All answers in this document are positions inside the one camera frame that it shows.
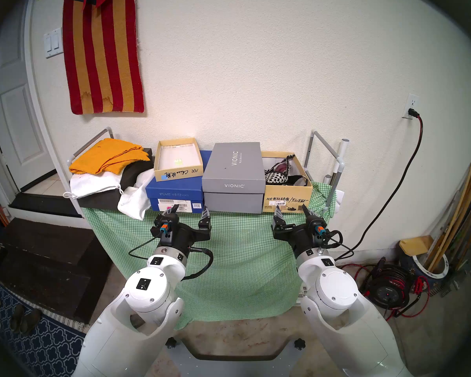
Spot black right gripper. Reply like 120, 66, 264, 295
273, 204, 323, 260

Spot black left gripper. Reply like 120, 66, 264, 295
159, 204, 212, 260

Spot tan shoe box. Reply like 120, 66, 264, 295
261, 151, 314, 214

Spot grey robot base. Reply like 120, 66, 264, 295
165, 337, 307, 377

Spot blue Stuart Weitzman shoe box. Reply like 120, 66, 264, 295
145, 150, 212, 214

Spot small tan open box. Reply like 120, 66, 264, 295
154, 138, 204, 182

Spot grey Vionic shoe box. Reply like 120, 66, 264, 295
201, 142, 267, 214

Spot black flat box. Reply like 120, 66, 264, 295
77, 146, 154, 211

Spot white cloth dust bag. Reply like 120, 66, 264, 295
117, 168, 156, 221

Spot green checked tablecloth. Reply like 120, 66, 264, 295
82, 182, 337, 330

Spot orange folded cloth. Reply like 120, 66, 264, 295
69, 138, 152, 176

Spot dark brown floor mat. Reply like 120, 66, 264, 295
0, 217, 113, 325

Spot blue white bucket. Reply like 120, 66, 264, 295
400, 253, 451, 290

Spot bundle of wooden sticks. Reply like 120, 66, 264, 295
424, 143, 471, 273

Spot dark slipper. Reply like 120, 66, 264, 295
10, 304, 25, 332
20, 308, 43, 336

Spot blue patterned rug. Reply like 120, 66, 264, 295
0, 284, 86, 377

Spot white panel door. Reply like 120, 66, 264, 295
0, 0, 57, 194

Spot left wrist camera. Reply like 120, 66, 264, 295
156, 214, 180, 237

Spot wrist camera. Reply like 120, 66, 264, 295
312, 219, 330, 239
156, 214, 180, 237

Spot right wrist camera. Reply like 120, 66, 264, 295
312, 219, 330, 239

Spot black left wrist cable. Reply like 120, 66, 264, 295
128, 237, 214, 282

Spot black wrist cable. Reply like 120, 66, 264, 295
128, 237, 214, 282
318, 230, 344, 250

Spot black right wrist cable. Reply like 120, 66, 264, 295
318, 230, 344, 250

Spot grey cart handle frame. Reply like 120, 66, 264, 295
67, 127, 114, 165
304, 130, 346, 216

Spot white drawstring dust bag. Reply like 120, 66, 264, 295
63, 170, 123, 200

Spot black red cable reel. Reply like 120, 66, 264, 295
362, 258, 413, 311

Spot black power cord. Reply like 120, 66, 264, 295
335, 109, 424, 262

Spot white wall outlet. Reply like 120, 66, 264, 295
403, 94, 420, 120

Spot red yellow striped wall hanging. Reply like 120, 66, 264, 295
62, 0, 145, 115

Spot white light switch plate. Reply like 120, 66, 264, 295
44, 27, 64, 59

